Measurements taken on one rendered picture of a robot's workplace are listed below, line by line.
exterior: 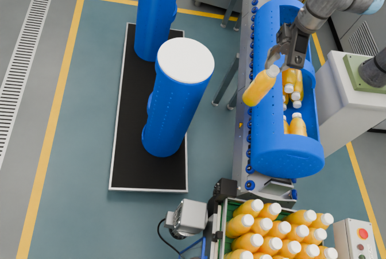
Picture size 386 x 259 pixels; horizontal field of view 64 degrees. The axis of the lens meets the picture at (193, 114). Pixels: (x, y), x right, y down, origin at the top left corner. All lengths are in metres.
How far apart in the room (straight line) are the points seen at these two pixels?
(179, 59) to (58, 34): 1.68
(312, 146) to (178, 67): 0.68
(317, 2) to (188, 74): 0.72
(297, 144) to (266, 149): 0.11
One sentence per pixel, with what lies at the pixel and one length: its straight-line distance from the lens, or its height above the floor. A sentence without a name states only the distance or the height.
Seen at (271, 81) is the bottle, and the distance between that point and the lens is 1.08.
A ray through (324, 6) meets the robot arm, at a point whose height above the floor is 1.69.
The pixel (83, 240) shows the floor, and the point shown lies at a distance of 2.17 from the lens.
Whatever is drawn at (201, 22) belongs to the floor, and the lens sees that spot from 3.28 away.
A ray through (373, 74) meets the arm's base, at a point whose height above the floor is 1.23.
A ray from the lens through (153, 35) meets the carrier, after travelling 2.38.
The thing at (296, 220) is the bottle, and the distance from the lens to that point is 1.32.
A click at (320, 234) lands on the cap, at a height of 1.09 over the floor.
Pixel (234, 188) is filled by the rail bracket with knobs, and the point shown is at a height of 1.00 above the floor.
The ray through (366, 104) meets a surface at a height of 1.15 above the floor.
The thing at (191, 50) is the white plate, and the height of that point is 1.04.
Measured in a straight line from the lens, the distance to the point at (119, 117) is 2.29.
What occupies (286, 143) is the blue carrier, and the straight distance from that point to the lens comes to 1.19.
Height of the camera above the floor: 2.14
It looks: 57 degrees down
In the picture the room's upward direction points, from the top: 24 degrees clockwise
